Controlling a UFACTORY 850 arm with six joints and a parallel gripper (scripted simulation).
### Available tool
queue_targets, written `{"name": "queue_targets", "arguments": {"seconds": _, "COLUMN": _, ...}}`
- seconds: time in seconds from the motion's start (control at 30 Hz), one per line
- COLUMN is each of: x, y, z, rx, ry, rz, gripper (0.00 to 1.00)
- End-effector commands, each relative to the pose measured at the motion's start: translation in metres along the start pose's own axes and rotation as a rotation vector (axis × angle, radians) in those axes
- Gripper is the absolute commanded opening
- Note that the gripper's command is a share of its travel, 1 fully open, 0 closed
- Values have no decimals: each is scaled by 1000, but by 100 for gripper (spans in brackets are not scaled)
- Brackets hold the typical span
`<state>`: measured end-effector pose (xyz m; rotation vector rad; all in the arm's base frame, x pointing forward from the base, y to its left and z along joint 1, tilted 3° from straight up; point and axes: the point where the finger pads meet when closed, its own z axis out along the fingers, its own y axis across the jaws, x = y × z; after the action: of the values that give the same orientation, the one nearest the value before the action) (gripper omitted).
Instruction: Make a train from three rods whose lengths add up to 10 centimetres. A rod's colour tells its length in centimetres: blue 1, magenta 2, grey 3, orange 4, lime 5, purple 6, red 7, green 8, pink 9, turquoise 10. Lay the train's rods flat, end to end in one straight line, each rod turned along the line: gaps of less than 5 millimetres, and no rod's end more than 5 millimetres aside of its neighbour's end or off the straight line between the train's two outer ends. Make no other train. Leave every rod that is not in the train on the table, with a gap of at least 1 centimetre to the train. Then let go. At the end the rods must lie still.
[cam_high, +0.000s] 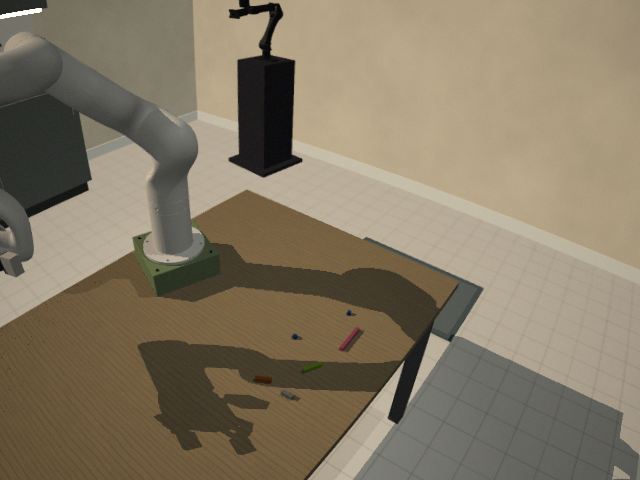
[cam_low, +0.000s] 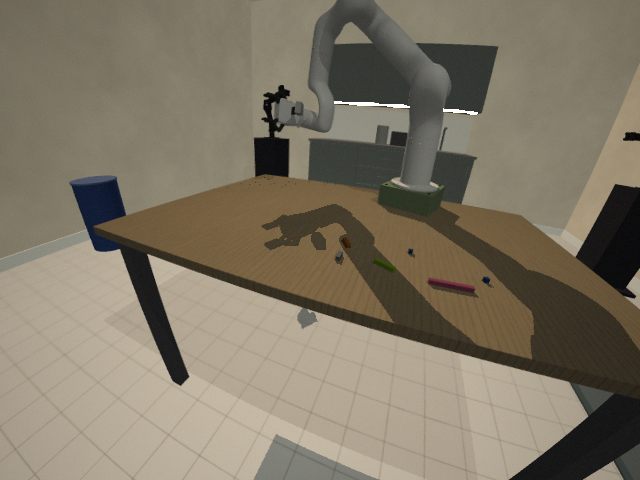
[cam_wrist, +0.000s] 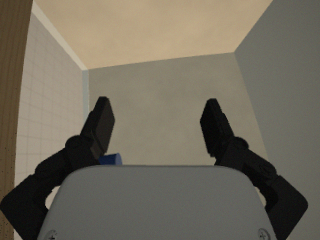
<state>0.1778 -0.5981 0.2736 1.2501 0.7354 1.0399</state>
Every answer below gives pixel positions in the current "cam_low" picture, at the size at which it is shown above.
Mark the lime green rod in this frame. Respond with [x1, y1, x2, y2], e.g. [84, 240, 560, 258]
[374, 258, 396, 273]

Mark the pink rod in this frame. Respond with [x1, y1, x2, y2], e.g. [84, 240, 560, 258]
[428, 277, 475, 293]

